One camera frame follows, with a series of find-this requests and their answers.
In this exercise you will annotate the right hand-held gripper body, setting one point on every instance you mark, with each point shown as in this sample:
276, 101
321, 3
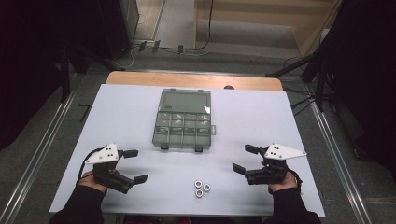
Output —
271, 174

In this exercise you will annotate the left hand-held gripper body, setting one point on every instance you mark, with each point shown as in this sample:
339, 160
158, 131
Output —
109, 175

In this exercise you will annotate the silver hex nut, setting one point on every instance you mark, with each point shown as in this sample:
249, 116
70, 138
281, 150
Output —
206, 187
198, 184
199, 193

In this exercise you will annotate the clear plastic compartment box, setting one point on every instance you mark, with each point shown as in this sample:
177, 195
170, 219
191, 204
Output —
183, 124

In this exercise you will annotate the person's right hand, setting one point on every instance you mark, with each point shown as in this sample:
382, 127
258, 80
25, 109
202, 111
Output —
282, 185

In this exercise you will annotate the person's left hand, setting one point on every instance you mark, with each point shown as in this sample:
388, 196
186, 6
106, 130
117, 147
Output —
88, 182

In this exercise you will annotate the white table mat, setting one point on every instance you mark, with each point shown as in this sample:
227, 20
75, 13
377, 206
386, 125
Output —
124, 118

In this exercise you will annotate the black metal stand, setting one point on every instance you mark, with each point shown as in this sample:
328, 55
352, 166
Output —
320, 84
64, 74

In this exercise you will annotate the black cabinet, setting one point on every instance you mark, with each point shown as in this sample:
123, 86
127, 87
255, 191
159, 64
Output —
115, 28

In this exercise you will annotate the metal floor rail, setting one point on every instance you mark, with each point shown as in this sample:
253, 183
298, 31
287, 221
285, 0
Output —
40, 155
336, 155

